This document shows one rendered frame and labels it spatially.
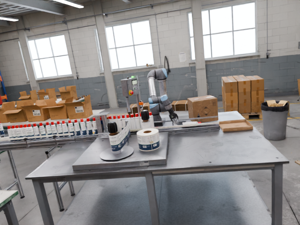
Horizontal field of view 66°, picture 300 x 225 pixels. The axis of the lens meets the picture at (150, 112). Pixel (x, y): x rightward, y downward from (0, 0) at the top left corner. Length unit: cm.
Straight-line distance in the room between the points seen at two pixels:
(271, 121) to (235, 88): 147
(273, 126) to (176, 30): 461
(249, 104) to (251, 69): 235
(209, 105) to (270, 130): 195
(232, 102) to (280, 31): 314
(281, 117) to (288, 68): 383
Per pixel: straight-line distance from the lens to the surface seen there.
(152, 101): 259
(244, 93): 568
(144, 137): 205
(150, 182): 197
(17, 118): 507
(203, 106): 278
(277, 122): 449
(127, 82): 256
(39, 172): 230
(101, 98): 885
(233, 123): 279
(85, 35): 890
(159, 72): 282
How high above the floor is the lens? 169
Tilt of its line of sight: 14 degrees down
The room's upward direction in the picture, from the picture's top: 7 degrees counter-clockwise
